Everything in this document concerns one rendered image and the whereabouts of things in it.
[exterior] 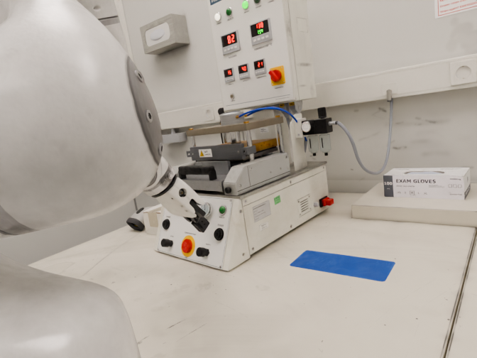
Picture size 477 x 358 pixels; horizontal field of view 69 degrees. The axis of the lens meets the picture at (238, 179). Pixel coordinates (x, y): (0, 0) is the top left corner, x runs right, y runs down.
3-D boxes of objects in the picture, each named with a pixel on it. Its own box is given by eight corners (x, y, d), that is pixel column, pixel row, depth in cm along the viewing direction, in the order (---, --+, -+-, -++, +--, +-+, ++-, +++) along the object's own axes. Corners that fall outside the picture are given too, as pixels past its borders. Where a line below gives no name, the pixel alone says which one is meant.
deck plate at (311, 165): (253, 163, 146) (252, 161, 146) (326, 163, 122) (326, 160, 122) (163, 192, 114) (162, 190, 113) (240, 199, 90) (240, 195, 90)
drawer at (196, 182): (237, 170, 130) (234, 150, 128) (285, 170, 115) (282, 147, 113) (174, 190, 109) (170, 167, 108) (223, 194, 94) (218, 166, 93)
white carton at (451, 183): (395, 187, 125) (393, 167, 123) (470, 189, 110) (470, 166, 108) (383, 197, 116) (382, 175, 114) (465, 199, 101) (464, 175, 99)
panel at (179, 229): (157, 251, 109) (167, 192, 112) (222, 270, 89) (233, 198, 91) (151, 250, 108) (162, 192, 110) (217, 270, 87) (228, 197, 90)
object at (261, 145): (233, 152, 127) (229, 126, 125) (282, 150, 112) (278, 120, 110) (198, 161, 115) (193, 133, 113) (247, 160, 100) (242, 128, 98)
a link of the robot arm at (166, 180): (176, 160, 76) (184, 170, 77) (153, 161, 82) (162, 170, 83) (154, 190, 72) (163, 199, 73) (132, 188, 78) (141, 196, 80)
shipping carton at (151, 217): (181, 217, 145) (177, 197, 143) (202, 219, 137) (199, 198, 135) (145, 234, 131) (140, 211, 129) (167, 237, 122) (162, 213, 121)
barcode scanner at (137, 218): (165, 215, 152) (162, 197, 150) (177, 217, 147) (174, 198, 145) (125, 231, 137) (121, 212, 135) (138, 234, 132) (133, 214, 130)
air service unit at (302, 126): (302, 155, 115) (297, 110, 112) (343, 153, 105) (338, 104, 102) (294, 158, 111) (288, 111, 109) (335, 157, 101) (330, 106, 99)
